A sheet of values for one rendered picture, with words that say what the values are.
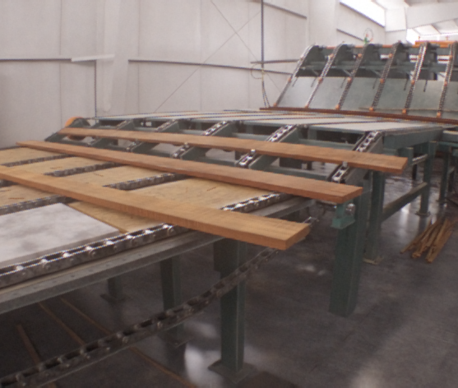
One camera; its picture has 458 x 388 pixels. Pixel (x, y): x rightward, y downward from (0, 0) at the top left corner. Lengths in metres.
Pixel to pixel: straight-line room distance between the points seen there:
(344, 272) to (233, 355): 0.82
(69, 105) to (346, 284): 6.32
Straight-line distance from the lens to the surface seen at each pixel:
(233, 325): 1.71
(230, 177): 1.72
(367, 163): 2.01
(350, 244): 2.16
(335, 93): 7.33
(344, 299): 2.30
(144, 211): 1.25
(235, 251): 1.54
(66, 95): 7.57
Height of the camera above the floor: 1.21
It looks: 14 degrees down
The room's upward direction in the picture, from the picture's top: straight up
